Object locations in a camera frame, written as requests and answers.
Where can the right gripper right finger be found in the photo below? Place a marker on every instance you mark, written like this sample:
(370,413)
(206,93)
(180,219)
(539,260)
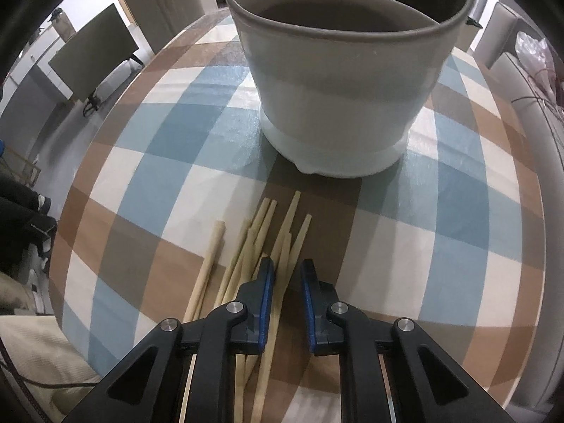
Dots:
(390,371)

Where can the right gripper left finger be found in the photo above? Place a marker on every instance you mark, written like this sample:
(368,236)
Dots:
(185,371)

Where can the wooden chopstick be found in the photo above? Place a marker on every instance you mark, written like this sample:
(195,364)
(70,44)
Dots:
(251,265)
(297,247)
(232,275)
(281,258)

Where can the checkered tablecloth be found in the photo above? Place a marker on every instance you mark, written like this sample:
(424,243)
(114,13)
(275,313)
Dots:
(451,236)

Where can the grey armchair by cabinet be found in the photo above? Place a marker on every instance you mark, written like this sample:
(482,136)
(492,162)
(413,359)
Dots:
(92,53)

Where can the grey white utensil holder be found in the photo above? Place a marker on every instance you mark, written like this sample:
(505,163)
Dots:
(341,82)

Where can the grey sofa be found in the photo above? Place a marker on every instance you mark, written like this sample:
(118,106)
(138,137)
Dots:
(543,376)

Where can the white plastic bag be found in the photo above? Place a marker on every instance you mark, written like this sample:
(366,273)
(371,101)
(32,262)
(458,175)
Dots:
(536,58)

